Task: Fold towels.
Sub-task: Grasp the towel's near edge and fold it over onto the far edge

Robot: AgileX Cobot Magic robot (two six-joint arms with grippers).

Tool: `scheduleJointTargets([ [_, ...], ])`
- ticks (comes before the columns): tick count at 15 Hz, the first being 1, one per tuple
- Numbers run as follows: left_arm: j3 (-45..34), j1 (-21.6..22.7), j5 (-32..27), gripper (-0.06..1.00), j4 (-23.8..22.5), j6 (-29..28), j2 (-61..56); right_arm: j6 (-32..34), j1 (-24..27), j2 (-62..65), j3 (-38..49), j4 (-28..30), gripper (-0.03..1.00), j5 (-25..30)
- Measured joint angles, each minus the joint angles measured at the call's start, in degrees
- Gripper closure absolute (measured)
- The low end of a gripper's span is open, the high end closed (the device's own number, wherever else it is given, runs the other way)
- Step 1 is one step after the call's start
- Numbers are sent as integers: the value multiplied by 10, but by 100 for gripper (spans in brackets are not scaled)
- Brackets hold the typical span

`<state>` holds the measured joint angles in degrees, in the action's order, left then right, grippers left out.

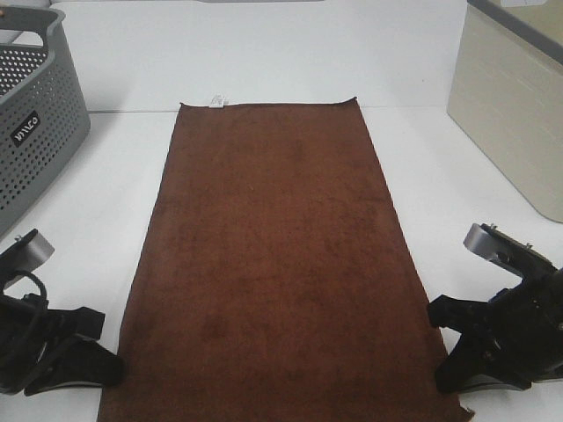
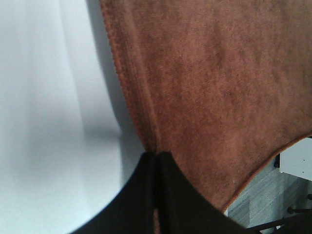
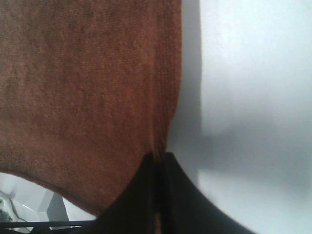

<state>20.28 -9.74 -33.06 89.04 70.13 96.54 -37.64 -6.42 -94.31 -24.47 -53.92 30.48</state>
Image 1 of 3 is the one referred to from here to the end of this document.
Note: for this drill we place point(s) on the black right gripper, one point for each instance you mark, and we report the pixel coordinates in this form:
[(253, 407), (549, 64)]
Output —
[(524, 325)]

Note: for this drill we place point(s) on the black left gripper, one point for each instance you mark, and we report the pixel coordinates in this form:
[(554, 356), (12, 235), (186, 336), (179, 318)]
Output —
[(36, 343)]

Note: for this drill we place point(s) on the brown towel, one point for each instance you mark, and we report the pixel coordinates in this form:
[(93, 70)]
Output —
[(275, 283)]

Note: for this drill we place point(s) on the grey perforated plastic basket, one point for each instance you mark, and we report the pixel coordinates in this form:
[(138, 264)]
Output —
[(44, 119)]

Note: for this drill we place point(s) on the beige plastic bin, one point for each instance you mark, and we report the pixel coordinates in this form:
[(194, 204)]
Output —
[(506, 94)]

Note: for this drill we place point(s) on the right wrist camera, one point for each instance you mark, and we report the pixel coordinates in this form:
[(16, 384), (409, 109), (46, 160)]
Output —
[(492, 245)]

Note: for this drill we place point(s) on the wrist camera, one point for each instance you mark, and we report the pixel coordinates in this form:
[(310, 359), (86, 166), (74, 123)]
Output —
[(27, 253), (492, 245)]

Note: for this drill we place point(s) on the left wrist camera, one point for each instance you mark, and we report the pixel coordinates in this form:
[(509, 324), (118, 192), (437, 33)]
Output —
[(27, 253)]

